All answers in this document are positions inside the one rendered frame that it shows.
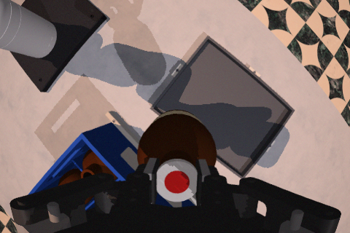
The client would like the blue plastic crate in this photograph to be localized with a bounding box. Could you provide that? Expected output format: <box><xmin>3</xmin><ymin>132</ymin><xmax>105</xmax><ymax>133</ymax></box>
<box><xmin>29</xmin><ymin>122</ymin><xmax>194</xmax><ymax>208</ymax></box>

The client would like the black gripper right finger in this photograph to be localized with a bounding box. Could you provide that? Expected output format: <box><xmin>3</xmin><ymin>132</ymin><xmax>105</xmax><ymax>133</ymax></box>
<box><xmin>195</xmin><ymin>159</ymin><xmax>341</xmax><ymax>233</ymax></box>

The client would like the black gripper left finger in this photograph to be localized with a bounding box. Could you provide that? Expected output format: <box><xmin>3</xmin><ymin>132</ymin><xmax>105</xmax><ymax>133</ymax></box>
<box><xmin>10</xmin><ymin>158</ymin><xmax>160</xmax><ymax>233</ymax></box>

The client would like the brown bottle with white and red cap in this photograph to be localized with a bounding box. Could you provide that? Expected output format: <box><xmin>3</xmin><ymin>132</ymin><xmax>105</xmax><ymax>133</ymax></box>
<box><xmin>137</xmin><ymin>110</ymin><xmax>217</xmax><ymax>202</ymax></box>

